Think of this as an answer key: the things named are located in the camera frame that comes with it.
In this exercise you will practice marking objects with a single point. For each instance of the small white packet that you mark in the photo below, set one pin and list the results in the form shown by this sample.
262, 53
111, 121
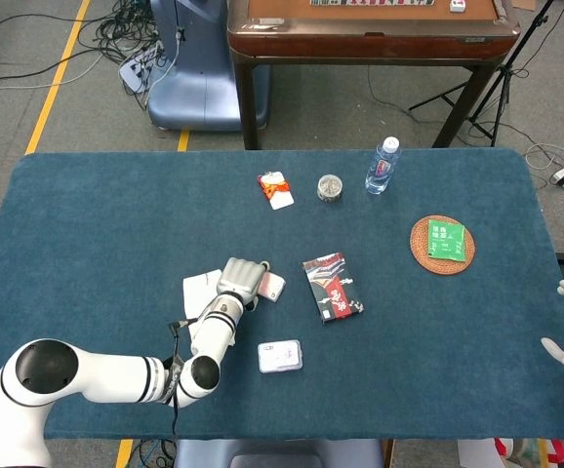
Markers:
273, 286

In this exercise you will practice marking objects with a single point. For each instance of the green tea packet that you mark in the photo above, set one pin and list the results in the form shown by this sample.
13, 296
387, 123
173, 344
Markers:
446, 240

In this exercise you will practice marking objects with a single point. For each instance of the white pink wet wipes pack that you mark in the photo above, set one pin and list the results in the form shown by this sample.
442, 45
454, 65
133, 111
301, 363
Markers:
196, 292

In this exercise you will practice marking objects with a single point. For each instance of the black red flat box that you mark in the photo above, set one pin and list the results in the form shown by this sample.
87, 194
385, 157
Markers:
333, 287

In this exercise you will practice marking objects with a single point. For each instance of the orange white snack packet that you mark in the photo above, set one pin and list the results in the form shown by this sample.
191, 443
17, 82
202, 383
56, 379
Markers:
276, 191

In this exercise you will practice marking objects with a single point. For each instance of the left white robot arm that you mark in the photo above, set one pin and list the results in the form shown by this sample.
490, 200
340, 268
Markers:
106, 378

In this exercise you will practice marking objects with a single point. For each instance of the blue felt table cover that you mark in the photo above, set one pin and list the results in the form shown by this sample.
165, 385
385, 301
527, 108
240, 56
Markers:
92, 219

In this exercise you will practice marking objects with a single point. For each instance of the white power strip with plugs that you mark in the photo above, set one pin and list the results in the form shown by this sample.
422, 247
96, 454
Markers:
138, 68

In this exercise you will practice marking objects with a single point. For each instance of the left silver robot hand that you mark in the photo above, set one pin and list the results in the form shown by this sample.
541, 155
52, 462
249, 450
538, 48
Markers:
240, 278

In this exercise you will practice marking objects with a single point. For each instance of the brown mahjong table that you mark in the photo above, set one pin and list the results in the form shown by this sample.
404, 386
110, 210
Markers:
360, 44

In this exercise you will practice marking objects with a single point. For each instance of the black tripod stand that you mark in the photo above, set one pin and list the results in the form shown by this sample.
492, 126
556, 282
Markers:
508, 68

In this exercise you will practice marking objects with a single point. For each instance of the clear water bottle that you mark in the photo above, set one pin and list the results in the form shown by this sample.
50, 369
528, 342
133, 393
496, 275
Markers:
382, 168

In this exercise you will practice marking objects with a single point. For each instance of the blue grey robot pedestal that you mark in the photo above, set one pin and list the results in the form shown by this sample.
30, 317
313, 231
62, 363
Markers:
199, 88

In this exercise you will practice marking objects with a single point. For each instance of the round woven rattan coaster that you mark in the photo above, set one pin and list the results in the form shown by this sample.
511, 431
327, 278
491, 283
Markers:
418, 248

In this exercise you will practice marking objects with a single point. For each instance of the clear plastic card box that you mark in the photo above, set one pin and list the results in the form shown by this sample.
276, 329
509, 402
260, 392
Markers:
280, 356

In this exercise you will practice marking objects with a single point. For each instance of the row of mahjong tiles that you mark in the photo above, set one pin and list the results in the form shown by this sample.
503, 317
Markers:
370, 2

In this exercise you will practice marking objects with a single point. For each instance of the single white mahjong tile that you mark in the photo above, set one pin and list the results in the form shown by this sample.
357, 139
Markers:
457, 5

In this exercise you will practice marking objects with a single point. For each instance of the grey robot torso base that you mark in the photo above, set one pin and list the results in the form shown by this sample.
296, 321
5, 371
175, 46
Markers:
272, 453

